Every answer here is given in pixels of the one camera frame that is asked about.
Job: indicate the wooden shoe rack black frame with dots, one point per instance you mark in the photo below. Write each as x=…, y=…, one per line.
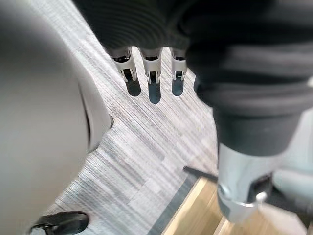
x=195, y=213

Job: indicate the pale light slipper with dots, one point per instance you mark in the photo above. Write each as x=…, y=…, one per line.
x=298, y=144
x=291, y=183

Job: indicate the robot dark foot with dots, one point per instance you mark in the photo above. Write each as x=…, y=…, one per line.
x=63, y=222

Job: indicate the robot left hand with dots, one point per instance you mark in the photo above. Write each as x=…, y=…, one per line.
x=244, y=61

